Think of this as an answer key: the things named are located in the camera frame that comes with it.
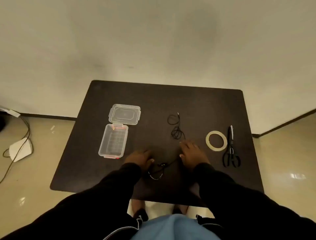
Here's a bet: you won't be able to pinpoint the person's right hand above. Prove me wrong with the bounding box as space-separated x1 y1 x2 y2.
179 140 210 171

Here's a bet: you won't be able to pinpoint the person's left hand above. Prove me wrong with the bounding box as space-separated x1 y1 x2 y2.
124 149 155 174

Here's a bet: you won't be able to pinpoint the person's right forearm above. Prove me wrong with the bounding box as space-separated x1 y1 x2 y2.
193 163 272 223

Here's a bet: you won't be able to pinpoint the person's left forearm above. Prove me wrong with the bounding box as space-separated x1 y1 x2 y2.
74 163 144 223

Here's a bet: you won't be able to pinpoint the clear tape roll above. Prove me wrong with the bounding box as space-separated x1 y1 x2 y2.
206 131 228 152

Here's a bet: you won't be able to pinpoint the clear plastic storage box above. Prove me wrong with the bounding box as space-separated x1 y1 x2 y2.
98 123 129 159

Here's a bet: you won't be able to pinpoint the black scissors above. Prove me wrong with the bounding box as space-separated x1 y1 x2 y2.
222 125 241 168

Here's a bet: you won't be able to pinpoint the black sandal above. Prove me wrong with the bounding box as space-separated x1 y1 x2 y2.
133 208 149 222

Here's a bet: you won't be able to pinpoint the clear plastic box lid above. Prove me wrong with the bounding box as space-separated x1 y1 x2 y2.
108 104 141 126

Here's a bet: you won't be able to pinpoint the light blue shirt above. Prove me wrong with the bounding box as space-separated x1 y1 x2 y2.
130 214 221 240

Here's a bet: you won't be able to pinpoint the white flat floor device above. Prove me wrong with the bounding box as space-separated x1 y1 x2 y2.
9 137 33 163

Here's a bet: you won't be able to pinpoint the white power adapter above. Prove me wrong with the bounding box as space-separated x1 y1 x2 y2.
0 107 21 118

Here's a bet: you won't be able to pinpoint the black earphone cable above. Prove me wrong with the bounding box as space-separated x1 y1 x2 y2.
148 112 186 180

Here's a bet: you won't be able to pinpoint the black floor cable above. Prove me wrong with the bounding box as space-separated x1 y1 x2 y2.
0 116 31 184

